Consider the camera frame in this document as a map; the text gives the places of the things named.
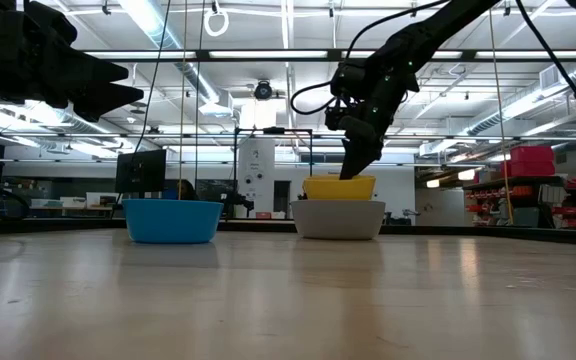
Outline person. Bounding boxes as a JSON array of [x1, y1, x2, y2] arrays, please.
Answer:
[[175, 178, 201, 202]]

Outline large grey bowl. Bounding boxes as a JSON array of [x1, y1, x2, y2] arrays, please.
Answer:
[[290, 199, 387, 241]]

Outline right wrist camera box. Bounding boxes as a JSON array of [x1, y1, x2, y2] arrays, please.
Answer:
[[329, 61, 370, 100]]

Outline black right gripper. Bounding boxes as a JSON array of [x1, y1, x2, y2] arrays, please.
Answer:
[[324, 73, 410, 181]]

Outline black overhead frame bar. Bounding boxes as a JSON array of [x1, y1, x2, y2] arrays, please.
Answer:
[[80, 48, 576, 63]]

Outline white looped cable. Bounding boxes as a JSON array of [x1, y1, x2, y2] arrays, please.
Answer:
[[203, 6, 231, 38]]

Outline tan hanging cord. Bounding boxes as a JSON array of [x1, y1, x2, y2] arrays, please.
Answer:
[[177, 0, 189, 201]]

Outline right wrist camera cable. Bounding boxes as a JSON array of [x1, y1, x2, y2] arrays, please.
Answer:
[[289, 79, 342, 117]]

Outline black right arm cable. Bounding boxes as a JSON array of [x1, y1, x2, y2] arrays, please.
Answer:
[[514, 0, 576, 137]]

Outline overhead camera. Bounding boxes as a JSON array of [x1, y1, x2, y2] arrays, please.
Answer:
[[253, 79, 275, 102]]

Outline black computer monitor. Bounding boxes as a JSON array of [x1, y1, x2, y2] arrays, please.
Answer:
[[114, 148, 168, 195]]

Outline stacked red storage bins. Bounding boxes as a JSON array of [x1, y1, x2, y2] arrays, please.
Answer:
[[499, 145, 557, 178]]

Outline yellow hanging cable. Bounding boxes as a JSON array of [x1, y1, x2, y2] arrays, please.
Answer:
[[487, 0, 516, 227]]

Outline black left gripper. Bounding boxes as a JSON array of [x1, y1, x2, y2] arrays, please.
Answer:
[[0, 0, 146, 124]]

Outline black hanging cable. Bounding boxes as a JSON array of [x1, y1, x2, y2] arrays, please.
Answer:
[[131, 0, 173, 157]]

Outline parts bin rack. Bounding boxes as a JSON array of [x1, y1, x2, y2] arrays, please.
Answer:
[[462, 174, 576, 230]]

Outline light blue plastic bowl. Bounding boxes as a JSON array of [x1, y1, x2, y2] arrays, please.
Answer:
[[121, 198, 225, 245]]

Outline yellow plastic bowl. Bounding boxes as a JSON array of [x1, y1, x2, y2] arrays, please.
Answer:
[[301, 173, 377, 202]]

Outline white pillar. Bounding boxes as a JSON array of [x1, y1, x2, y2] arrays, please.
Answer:
[[237, 136, 277, 220]]

